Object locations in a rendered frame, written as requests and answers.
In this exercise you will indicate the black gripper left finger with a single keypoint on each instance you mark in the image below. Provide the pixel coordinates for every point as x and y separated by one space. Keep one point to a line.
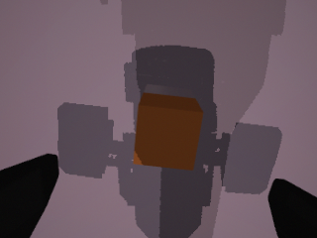
25 190

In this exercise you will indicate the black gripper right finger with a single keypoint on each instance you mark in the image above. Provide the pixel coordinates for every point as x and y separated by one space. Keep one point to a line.
294 211

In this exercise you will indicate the orange block with black square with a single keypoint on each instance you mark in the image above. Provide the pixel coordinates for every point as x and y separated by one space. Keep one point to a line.
167 131

